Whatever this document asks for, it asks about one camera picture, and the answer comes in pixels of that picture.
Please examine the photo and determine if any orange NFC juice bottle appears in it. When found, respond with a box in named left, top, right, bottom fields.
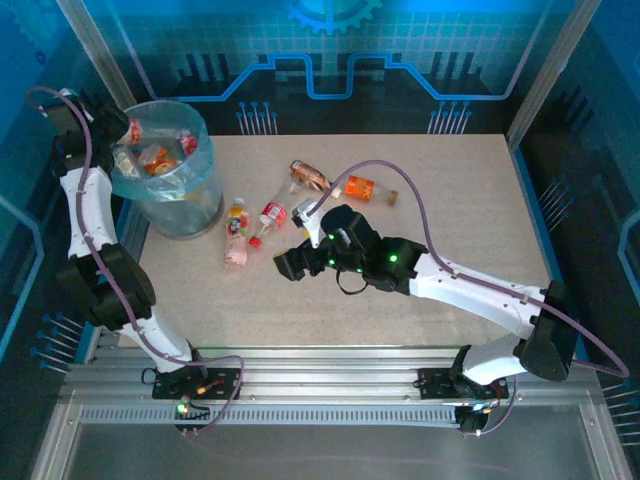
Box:
left=332, top=174, right=400, bottom=206

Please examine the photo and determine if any copper label plastic bottle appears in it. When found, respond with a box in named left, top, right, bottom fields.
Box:
left=289, top=159, right=334, bottom=194

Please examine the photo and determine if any red cola label bottle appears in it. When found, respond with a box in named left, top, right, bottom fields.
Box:
left=248, top=174, right=302, bottom=250

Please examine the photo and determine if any blue plastic bin liner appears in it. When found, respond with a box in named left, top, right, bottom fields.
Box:
left=109, top=99, right=216, bottom=204

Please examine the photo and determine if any metal mesh waste bin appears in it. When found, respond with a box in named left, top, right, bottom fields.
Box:
left=112, top=99, right=225, bottom=240

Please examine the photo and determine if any grey metal front tray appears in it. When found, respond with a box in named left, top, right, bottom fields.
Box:
left=29, top=399, right=634, bottom=480

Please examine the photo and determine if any black controller box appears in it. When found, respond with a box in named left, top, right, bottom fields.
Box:
left=173, top=399, right=211, bottom=431
left=457, top=404, right=494, bottom=434

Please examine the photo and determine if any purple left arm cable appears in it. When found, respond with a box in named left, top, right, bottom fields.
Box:
left=25, top=85, right=246, bottom=437

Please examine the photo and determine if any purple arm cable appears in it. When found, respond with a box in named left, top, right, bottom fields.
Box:
left=305, top=158, right=631, bottom=437
left=25, top=85, right=246, bottom=437

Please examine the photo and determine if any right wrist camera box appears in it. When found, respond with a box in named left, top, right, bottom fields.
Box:
left=292, top=198, right=329, bottom=249

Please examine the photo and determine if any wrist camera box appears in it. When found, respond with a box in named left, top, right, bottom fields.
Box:
left=292, top=198, right=329, bottom=249
left=58, top=88, right=96, bottom=121

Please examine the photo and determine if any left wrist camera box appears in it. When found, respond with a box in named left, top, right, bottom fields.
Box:
left=58, top=88, right=96, bottom=121

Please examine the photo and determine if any black cable loop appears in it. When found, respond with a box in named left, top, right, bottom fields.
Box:
left=334, top=267, right=369, bottom=296

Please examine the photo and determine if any aluminium frame post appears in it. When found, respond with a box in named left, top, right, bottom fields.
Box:
left=504, top=0, right=601, bottom=151
left=53, top=0, right=157, bottom=104

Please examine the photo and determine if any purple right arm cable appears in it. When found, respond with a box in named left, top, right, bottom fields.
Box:
left=305, top=158, right=631, bottom=437

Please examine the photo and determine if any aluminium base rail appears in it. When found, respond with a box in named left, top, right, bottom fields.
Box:
left=59, top=344, right=604, bottom=401

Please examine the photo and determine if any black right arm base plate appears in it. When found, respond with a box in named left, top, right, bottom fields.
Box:
left=417, top=367, right=511, bottom=400

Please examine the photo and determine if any grey slotted cable duct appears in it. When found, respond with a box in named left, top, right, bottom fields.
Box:
left=79, top=405, right=464, bottom=426

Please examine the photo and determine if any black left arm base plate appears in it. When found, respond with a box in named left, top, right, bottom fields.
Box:
left=151, top=367, right=242, bottom=400

